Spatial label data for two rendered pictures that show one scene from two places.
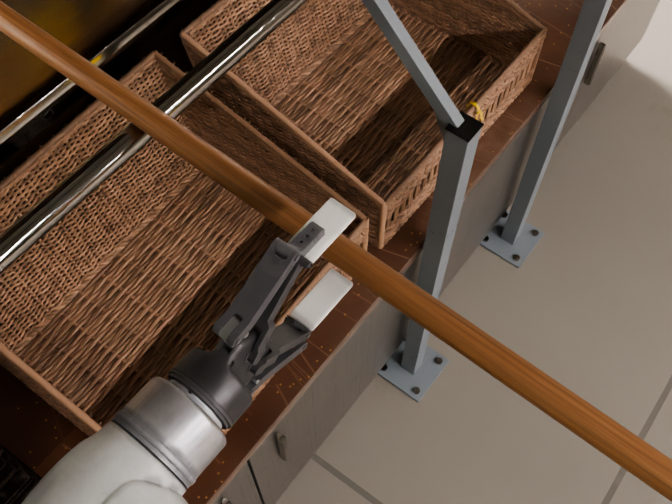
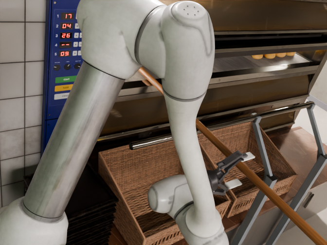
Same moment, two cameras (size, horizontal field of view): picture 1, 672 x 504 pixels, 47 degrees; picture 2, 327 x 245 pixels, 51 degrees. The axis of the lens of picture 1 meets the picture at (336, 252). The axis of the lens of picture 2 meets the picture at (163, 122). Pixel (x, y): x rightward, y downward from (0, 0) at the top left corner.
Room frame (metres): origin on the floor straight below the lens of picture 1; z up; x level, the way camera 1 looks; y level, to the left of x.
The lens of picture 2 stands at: (-0.69, 0.16, 1.97)
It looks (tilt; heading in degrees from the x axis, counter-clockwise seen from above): 33 degrees down; 10
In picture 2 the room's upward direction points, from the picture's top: 15 degrees clockwise
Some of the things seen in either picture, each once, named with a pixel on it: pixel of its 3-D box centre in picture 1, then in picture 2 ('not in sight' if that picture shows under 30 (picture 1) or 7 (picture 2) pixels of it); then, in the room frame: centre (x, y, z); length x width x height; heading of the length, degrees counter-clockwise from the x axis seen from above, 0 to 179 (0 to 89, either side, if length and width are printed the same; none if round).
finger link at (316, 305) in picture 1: (322, 299); (233, 183); (0.37, 0.01, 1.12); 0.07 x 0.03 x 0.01; 141
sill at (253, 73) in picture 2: not in sight; (230, 76); (1.28, 0.17, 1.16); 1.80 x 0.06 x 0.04; 142
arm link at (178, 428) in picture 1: (173, 428); not in sight; (0.21, 0.14, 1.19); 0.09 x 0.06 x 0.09; 51
